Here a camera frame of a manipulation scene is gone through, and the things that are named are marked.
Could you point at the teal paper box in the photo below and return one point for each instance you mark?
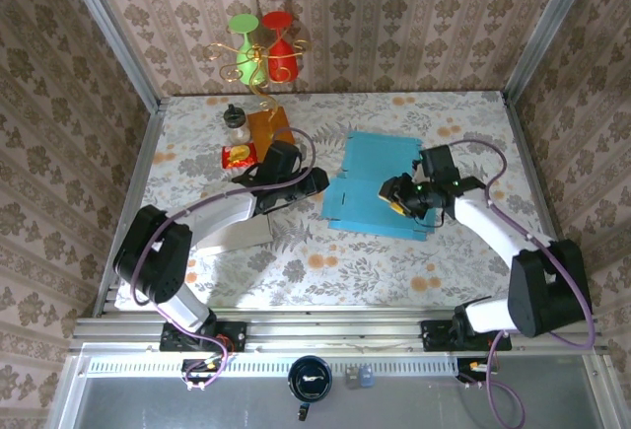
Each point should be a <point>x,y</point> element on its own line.
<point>365,177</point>

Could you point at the white paper box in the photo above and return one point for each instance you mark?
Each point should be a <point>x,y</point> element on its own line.
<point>246,236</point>

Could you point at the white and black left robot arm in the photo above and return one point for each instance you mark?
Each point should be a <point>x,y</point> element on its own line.
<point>222,214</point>

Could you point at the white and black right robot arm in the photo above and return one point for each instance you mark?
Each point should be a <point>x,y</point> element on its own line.
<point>488,234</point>

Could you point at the red snack packet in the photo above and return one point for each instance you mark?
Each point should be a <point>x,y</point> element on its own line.
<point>239,155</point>

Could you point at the small glass jar, black lid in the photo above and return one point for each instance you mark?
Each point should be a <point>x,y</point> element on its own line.
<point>235,125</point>

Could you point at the floral patterned table cover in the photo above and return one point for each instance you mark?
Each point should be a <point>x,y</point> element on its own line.
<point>345,276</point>

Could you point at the red plastic wine glass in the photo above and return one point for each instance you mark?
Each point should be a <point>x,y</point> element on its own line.
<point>281,59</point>

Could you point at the green plastic wine glass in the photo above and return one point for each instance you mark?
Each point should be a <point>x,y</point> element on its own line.
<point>245,59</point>

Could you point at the black power connector block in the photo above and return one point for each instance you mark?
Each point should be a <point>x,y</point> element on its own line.
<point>466,365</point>
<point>189,365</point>

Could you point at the small blue clip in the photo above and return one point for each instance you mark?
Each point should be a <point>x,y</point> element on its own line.
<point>367,378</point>

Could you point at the small grey clip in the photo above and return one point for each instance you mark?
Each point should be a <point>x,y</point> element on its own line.
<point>352,378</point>

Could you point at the black round mug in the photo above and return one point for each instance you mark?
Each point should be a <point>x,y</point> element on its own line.
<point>310,367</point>

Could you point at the grey metal lower shelf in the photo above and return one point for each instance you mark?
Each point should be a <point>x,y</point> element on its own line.
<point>148,404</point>

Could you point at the aluminium table side rail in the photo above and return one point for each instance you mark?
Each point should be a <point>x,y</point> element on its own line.
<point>146,148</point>
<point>526,153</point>

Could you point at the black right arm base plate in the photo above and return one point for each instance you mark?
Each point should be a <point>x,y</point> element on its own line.
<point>434,335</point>

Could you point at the aluminium table end rail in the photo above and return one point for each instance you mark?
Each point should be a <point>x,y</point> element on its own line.
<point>335,330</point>

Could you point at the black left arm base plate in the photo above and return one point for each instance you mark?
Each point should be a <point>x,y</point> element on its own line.
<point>236,335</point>

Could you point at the aluminium frame post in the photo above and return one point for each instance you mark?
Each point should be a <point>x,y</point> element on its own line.
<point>112,29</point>
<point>547,29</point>

